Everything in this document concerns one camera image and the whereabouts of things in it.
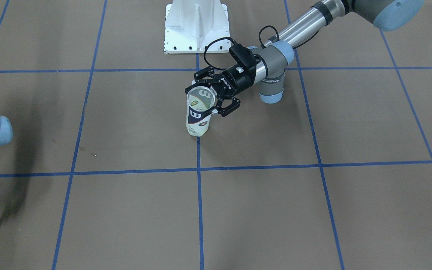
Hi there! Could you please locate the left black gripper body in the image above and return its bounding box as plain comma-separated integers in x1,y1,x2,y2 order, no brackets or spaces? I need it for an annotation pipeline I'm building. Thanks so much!
216,65,257,99

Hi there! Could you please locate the white blue tennis ball can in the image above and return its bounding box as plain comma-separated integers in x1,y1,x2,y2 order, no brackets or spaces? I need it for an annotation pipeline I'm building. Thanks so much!
186,86,217,137

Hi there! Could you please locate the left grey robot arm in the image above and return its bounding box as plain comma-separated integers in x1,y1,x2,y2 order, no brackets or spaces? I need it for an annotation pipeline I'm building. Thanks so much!
185,0,424,123

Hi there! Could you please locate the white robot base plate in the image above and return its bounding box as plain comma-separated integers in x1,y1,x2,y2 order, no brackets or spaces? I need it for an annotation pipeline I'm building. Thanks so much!
163,0,231,54

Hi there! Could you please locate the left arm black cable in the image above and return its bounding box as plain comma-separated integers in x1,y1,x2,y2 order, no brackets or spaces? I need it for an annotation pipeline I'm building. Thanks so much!
203,25,320,71

